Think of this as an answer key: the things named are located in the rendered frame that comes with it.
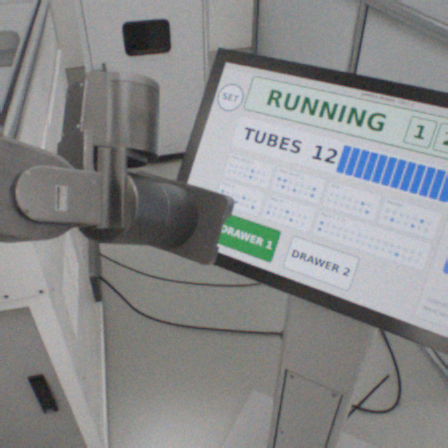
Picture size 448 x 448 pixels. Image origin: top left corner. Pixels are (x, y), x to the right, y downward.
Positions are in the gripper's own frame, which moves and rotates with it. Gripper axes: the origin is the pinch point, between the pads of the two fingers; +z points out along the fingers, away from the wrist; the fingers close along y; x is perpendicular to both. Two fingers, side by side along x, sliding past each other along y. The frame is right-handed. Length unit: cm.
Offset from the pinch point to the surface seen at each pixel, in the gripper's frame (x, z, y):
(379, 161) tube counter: -13.6, 15.0, -13.8
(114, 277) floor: 42, 120, 86
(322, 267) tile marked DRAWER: 1.8, 15.1, -11.0
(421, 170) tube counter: -13.8, 15.1, -19.0
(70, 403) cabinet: 53, 43, 39
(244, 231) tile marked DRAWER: 0.5, 14.9, 0.9
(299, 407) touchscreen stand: 34, 53, -10
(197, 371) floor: 57, 104, 33
